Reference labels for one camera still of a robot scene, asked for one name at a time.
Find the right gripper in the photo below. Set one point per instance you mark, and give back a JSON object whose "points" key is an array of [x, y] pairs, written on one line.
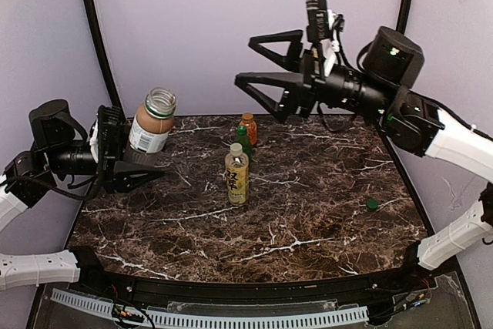
{"points": [[306, 79]]}

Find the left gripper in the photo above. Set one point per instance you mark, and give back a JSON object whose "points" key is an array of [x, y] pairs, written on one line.
{"points": [[106, 152]]}

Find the coffee latte bottle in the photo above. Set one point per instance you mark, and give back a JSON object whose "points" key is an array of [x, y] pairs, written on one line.
{"points": [[150, 127]]}

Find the yellow tea bottle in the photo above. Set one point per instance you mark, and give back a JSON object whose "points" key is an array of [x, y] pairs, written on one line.
{"points": [[237, 174]]}

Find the green bottle cap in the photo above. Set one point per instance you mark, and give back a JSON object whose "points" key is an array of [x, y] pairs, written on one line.
{"points": [[372, 205]]}

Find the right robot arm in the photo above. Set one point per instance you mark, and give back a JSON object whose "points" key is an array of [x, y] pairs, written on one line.
{"points": [[381, 93]]}

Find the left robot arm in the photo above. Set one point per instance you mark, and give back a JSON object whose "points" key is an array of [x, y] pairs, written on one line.
{"points": [[70, 161]]}

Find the orange drink bottle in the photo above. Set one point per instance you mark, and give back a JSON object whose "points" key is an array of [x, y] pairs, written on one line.
{"points": [[248, 121]]}

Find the green soda bottle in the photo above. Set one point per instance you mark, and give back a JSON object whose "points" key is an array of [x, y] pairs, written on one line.
{"points": [[243, 139]]}

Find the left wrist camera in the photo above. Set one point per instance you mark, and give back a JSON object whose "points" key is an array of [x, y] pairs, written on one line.
{"points": [[94, 142]]}

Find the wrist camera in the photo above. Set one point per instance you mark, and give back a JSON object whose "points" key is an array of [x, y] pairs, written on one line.
{"points": [[94, 142], [322, 29]]}

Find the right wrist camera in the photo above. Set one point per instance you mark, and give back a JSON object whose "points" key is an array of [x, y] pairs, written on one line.
{"points": [[322, 29]]}

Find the white slotted cable duct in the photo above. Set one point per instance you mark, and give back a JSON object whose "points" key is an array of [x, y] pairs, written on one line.
{"points": [[321, 314]]}

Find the left black frame post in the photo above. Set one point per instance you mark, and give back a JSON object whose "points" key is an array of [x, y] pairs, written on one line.
{"points": [[101, 53]]}

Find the black front rail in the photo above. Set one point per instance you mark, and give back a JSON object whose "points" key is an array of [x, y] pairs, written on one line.
{"points": [[143, 291]]}

